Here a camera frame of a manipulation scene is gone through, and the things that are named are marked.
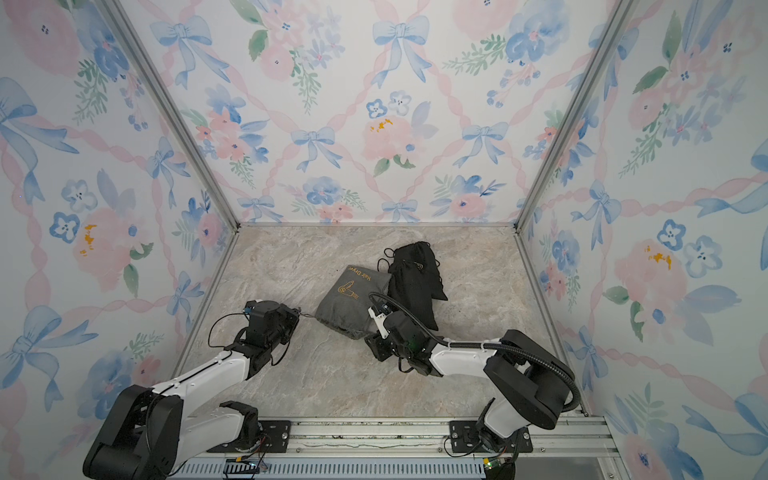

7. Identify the grey fabric drawstring pouch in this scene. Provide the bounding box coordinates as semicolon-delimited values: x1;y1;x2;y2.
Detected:
308;265;391;340

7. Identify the plain black drawstring pouch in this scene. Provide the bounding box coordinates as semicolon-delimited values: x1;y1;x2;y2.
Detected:
379;241;442;283

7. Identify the black pouch with gold logo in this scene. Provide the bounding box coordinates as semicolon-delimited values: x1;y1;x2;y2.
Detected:
389;268;448;331

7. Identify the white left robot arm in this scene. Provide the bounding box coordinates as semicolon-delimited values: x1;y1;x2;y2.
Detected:
82;300;301;479

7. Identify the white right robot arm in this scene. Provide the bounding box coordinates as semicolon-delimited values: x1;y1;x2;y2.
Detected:
366;307;581;441

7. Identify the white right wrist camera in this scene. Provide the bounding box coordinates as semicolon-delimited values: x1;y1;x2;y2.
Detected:
368;306;392;339

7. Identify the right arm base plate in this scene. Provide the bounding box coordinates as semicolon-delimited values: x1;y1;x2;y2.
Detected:
445;420;533;455

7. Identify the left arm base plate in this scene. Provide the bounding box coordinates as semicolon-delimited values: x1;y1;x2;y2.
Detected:
207;420;292;454

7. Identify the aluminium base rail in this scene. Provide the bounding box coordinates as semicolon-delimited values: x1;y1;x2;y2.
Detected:
167;417;629;479

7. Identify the black corrugated cable conduit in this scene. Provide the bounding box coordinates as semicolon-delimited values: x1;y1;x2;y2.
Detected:
367;291;582;415

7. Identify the aluminium corner post left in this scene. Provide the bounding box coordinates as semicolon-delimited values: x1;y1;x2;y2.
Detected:
96;0;240;232

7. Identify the aluminium corner post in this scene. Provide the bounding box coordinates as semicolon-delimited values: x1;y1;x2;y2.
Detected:
515;0;636;236
96;0;240;232

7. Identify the aluminium corner post right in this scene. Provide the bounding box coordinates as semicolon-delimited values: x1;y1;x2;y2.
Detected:
515;0;636;236

